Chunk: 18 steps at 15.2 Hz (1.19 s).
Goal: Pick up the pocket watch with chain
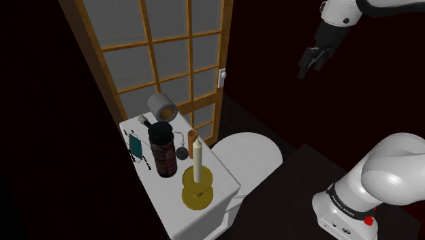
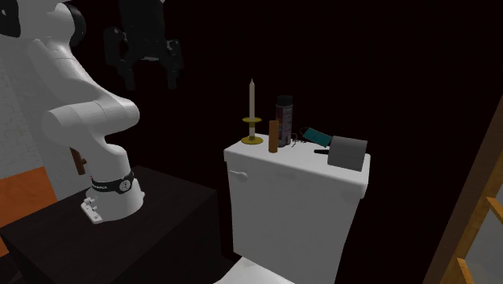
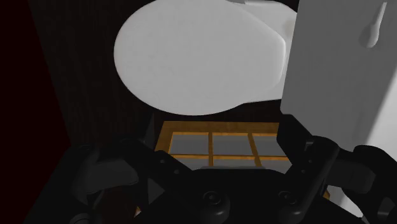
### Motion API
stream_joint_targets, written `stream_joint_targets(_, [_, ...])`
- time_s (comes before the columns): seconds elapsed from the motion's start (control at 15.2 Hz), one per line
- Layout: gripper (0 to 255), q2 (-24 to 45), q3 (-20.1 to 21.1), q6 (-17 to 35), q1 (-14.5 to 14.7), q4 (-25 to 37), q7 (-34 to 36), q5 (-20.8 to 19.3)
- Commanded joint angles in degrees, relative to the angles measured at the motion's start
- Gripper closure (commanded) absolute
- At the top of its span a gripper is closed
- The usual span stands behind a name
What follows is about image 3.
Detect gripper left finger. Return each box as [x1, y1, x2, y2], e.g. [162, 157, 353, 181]
[69, 113, 195, 224]

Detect wooden framed window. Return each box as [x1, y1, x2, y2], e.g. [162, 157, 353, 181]
[154, 120, 331, 200]

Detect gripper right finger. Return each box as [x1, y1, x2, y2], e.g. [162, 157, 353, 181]
[275, 115, 397, 224]

